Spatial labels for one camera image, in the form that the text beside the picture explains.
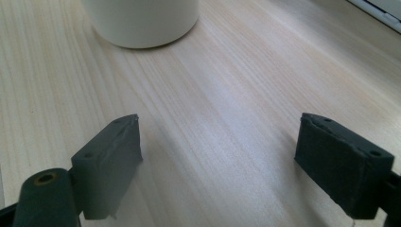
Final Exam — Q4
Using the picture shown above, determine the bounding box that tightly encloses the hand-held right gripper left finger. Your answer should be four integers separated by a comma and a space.
70, 113, 144, 220

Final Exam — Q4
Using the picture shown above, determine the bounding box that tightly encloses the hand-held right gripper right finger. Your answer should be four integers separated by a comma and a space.
294, 113, 395, 220

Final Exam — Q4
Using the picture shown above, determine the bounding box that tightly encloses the white cup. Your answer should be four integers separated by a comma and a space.
80, 0, 201, 49

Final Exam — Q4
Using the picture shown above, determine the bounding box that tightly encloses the white window frame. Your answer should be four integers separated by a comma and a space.
346, 0, 401, 34

